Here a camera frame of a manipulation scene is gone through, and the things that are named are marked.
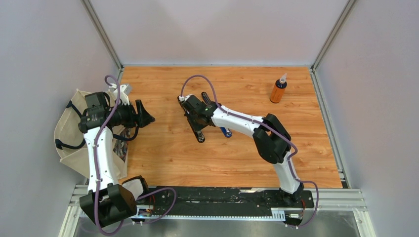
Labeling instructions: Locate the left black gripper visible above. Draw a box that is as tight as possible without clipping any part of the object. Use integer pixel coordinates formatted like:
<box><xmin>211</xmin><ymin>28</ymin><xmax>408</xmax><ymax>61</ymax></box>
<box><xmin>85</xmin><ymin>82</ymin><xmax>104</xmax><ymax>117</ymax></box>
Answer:
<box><xmin>106</xmin><ymin>100</ymin><xmax>155</xmax><ymax>128</ymax></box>

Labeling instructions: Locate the black stapler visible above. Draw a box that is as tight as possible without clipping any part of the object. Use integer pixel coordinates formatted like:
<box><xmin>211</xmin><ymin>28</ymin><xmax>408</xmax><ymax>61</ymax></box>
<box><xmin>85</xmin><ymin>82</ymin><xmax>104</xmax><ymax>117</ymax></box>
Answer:
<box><xmin>177</xmin><ymin>96</ymin><xmax>205</xmax><ymax>143</ymax></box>

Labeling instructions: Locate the blue stapler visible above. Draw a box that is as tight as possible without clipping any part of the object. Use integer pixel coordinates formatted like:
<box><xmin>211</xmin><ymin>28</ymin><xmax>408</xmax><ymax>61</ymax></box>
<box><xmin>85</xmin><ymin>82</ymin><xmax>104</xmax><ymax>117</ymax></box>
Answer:
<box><xmin>201</xmin><ymin>91</ymin><xmax>233</xmax><ymax>139</ymax></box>

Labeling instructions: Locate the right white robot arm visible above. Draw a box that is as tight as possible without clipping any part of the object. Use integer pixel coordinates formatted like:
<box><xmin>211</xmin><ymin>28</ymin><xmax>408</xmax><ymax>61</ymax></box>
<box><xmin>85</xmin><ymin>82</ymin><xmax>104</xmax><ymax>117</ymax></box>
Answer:
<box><xmin>177</xmin><ymin>94</ymin><xmax>304</xmax><ymax>207</ymax></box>

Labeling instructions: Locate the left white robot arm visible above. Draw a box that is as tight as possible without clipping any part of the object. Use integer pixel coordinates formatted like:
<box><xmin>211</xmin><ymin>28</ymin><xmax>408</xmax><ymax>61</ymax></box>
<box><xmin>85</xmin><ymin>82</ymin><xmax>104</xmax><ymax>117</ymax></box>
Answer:
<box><xmin>79</xmin><ymin>92</ymin><xmax>155</xmax><ymax>228</ymax></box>

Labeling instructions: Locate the beige tote bag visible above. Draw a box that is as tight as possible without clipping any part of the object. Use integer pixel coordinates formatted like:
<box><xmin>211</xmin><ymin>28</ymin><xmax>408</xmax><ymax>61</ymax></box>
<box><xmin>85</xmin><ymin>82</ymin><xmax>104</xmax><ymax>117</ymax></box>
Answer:
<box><xmin>54</xmin><ymin>90</ymin><xmax>128</xmax><ymax>180</ymax></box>

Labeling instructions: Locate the orange glue bottle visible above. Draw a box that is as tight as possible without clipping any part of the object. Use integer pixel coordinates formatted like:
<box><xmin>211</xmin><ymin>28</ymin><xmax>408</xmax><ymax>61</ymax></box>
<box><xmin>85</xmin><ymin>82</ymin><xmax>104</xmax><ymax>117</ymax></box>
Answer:
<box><xmin>270</xmin><ymin>73</ymin><xmax>287</xmax><ymax>103</ymax></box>

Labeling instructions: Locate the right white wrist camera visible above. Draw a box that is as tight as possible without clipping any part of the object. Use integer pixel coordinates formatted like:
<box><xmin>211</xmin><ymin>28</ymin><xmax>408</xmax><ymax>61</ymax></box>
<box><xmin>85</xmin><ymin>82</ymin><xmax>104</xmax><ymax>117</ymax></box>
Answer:
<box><xmin>178</xmin><ymin>94</ymin><xmax>192</xmax><ymax>103</ymax></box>

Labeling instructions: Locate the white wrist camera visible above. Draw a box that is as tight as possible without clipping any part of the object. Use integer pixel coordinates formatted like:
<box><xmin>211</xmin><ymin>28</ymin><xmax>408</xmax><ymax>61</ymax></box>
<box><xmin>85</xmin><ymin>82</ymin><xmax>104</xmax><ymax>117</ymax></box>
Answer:
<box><xmin>178</xmin><ymin>94</ymin><xmax>192</xmax><ymax>103</ymax></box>
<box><xmin>109</xmin><ymin>83</ymin><xmax>132</xmax><ymax>105</ymax></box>

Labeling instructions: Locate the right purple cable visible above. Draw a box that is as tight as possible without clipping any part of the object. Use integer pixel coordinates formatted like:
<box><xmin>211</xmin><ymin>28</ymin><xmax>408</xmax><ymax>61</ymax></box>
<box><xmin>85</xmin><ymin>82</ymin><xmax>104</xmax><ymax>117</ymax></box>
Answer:
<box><xmin>180</xmin><ymin>75</ymin><xmax>320</xmax><ymax>229</ymax></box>

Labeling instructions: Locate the purple cable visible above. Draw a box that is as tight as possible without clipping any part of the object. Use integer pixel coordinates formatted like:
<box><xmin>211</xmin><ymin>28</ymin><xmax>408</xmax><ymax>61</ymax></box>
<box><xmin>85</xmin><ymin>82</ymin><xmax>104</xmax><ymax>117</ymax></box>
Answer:
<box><xmin>180</xmin><ymin>75</ymin><xmax>320</xmax><ymax>229</ymax></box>
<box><xmin>92</xmin><ymin>74</ymin><xmax>177</xmax><ymax>237</ymax></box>

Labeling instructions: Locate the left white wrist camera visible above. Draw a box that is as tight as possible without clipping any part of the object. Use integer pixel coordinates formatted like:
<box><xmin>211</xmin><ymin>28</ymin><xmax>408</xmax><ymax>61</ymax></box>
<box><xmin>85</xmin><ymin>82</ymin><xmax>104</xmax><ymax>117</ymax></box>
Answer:
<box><xmin>109</xmin><ymin>83</ymin><xmax>132</xmax><ymax>105</ymax></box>

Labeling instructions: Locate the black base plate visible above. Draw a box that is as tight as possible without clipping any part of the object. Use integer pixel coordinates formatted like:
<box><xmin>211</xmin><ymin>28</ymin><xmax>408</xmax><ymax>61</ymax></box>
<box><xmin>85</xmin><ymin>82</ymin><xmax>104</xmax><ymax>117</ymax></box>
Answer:
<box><xmin>137</xmin><ymin>186</ymin><xmax>315</xmax><ymax>218</ymax></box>

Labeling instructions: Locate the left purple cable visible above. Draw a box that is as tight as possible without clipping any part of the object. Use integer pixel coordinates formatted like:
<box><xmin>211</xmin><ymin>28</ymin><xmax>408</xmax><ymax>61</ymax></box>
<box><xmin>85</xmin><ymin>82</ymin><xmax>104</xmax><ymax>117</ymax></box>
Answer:
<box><xmin>92</xmin><ymin>74</ymin><xmax>177</xmax><ymax>237</ymax></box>

